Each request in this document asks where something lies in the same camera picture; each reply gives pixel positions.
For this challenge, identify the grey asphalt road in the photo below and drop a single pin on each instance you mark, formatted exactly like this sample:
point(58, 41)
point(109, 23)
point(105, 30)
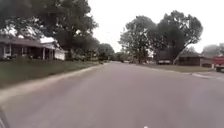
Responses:
point(126, 96)

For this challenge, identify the pale vehicle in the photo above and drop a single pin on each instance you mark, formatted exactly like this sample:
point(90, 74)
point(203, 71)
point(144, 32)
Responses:
point(163, 62)

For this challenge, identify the red brick house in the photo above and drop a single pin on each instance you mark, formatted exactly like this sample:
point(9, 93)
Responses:
point(30, 44)

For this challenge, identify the group of broad trees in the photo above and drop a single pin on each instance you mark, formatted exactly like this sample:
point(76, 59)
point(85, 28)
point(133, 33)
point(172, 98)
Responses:
point(166, 36)

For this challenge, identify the small dark tree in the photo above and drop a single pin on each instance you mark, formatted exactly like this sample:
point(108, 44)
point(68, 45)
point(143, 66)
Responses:
point(106, 51)

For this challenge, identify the grass verge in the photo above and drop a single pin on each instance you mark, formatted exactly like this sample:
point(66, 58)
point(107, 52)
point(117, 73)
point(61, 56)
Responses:
point(180, 68)

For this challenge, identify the pale concrete driveway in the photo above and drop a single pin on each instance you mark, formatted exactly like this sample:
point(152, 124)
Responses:
point(203, 75)

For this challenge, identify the pale concrete gutter strip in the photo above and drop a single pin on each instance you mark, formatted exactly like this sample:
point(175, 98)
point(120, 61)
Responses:
point(30, 85)

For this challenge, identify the large dark tree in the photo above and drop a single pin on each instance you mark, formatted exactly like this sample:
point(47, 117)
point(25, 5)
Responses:
point(66, 23)

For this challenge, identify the grass lawn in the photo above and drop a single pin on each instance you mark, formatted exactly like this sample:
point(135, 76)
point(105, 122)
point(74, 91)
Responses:
point(30, 70)

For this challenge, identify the dark low building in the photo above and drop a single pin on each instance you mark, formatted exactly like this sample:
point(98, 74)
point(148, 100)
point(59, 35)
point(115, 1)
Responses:
point(193, 60)

